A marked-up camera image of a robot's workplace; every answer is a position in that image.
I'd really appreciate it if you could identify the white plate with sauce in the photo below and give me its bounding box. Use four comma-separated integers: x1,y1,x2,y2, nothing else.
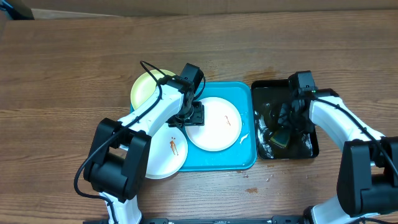
146,123,188,179

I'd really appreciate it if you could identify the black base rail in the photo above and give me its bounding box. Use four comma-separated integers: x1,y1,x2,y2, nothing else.
82,214,312,224

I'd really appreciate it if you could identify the green yellow sponge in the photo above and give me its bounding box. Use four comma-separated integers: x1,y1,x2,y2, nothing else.
269,128,291,149

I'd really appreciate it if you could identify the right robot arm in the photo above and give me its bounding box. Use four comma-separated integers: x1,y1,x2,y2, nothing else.
278,71,397,223

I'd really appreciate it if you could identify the teal plastic tray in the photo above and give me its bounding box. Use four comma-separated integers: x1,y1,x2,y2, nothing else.
129,81,258,172

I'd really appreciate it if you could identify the black water tray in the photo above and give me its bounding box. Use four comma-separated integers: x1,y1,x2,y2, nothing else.
251,78,320,161

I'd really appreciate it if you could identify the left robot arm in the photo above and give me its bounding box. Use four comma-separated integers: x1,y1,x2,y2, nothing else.
73,63,205,223

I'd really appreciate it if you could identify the green rimmed plate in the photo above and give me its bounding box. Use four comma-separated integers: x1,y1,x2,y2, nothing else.
130,72,156,110

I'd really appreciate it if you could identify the dark object top-left corner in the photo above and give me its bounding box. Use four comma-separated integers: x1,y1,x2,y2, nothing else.
1,0,35,20

